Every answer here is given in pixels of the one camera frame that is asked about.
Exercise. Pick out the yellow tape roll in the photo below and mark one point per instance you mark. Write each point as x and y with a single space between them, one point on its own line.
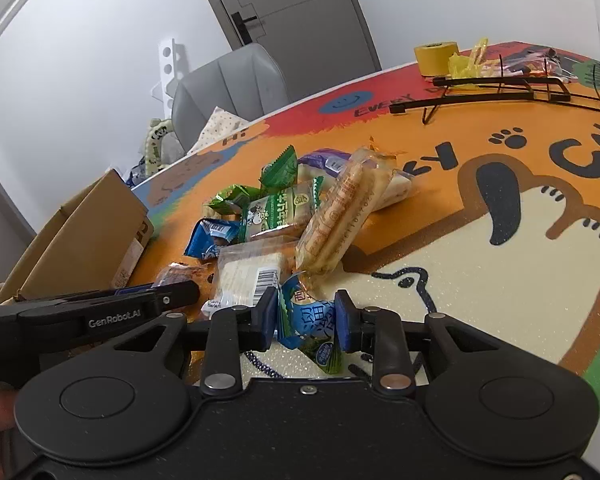
435 59

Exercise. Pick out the green label cracker packet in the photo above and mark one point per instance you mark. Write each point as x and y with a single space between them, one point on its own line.
280 210

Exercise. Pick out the spotted cream cushion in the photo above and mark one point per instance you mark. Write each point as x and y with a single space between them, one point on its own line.
220 127

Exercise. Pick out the light green snack packet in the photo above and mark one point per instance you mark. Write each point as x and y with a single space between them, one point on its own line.
230 200

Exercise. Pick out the clear plastic bag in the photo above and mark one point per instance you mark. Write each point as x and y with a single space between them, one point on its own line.
540 65

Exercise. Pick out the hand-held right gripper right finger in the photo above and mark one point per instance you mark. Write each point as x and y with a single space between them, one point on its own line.
343 328

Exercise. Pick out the blue and green snack packet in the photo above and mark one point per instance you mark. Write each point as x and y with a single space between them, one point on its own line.
305 325

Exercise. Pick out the grey chair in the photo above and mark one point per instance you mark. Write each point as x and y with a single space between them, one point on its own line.
240 80

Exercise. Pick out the cardboard box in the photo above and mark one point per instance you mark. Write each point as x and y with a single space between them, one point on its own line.
80 240

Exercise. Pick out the purple snack packet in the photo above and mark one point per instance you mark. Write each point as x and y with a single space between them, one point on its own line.
390 190

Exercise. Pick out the yellow plastic wrapper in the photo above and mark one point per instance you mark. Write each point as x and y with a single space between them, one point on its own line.
467 62

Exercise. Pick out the grey door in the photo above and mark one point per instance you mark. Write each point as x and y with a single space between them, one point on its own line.
290 5

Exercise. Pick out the dark green snack packet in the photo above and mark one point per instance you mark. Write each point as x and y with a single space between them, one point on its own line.
280 170

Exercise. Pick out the clear white cracker packet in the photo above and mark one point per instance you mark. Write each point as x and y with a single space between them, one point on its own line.
245 272

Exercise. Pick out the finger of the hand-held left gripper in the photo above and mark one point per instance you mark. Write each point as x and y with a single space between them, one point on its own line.
105 317

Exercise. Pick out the colourful printed table mat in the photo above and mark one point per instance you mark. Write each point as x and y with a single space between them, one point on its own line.
480 300

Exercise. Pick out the long clear biscuit packet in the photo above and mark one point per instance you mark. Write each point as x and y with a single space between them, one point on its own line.
335 220

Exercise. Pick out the white perforated rack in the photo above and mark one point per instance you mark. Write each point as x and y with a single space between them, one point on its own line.
167 67

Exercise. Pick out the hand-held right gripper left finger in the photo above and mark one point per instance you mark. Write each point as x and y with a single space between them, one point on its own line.
268 321

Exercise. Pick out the brown bread packet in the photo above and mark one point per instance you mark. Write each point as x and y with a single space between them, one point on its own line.
185 275

